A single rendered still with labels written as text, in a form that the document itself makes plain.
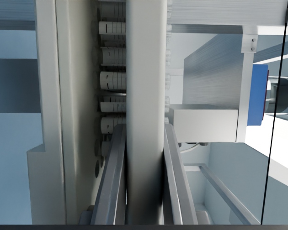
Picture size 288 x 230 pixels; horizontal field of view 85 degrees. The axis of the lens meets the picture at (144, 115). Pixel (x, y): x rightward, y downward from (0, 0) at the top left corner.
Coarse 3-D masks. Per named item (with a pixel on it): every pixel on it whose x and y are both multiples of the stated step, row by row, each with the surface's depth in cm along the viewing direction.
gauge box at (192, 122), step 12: (180, 108) 50; (192, 108) 50; (204, 108) 50; (216, 108) 50; (228, 108) 51; (180, 120) 47; (192, 120) 48; (204, 120) 48; (216, 120) 48; (228, 120) 48; (180, 132) 48; (192, 132) 48; (204, 132) 48; (216, 132) 48; (228, 132) 48
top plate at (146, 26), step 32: (128, 0) 7; (160, 0) 7; (128, 32) 7; (160, 32) 7; (128, 64) 8; (160, 64) 8; (128, 96) 8; (160, 96) 8; (128, 128) 8; (160, 128) 8; (128, 160) 8; (160, 160) 8; (128, 192) 8; (160, 192) 8; (128, 224) 9; (160, 224) 9
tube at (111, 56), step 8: (96, 48) 11; (104, 48) 11; (112, 48) 11; (120, 48) 11; (96, 56) 11; (104, 56) 11; (112, 56) 11; (120, 56) 11; (168, 56) 11; (96, 64) 12; (104, 64) 12; (112, 64) 12; (120, 64) 12; (168, 64) 12
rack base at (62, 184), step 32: (64, 0) 7; (64, 32) 7; (64, 64) 7; (64, 96) 8; (64, 128) 8; (32, 160) 8; (64, 160) 8; (96, 160) 12; (32, 192) 8; (64, 192) 8; (96, 192) 12; (32, 224) 8; (64, 224) 8
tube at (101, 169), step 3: (96, 162) 12; (99, 162) 12; (102, 162) 12; (96, 165) 12; (99, 165) 12; (102, 165) 12; (96, 168) 12; (99, 168) 12; (102, 168) 12; (96, 171) 12; (99, 171) 12; (102, 171) 12; (96, 174) 12; (99, 174) 12; (96, 177) 12; (99, 177) 12
